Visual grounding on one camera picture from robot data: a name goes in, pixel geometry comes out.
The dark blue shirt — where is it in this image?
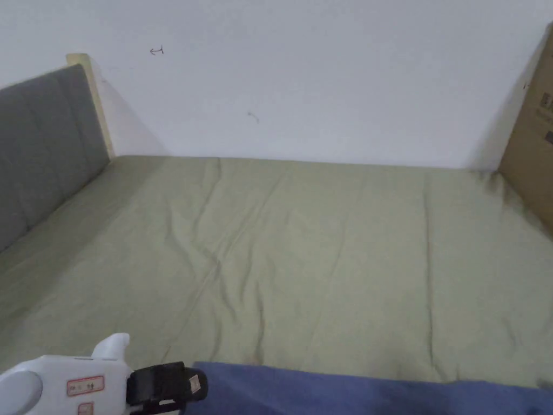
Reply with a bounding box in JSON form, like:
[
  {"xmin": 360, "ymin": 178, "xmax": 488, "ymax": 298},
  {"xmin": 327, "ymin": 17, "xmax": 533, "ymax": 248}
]
[{"xmin": 183, "ymin": 361, "xmax": 553, "ymax": 415}]

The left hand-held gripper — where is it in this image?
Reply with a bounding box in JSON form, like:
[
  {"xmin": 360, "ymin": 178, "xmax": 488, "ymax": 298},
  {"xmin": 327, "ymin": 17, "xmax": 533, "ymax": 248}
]
[{"xmin": 0, "ymin": 332, "xmax": 208, "ymax": 415}]

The brown cardboard carton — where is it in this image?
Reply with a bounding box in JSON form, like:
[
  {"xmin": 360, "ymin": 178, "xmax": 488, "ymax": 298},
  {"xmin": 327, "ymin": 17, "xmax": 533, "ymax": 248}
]
[{"xmin": 498, "ymin": 21, "xmax": 553, "ymax": 239}]

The bed with pale green sheet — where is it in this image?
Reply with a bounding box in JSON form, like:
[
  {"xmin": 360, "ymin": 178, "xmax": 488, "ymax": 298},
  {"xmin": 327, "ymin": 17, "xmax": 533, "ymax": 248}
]
[{"xmin": 0, "ymin": 155, "xmax": 553, "ymax": 390}]

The grey padded headboard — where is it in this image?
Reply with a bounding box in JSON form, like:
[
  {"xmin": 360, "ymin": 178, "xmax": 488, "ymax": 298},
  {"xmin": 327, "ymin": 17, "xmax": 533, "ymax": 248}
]
[{"xmin": 0, "ymin": 53, "xmax": 116, "ymax": 253}]

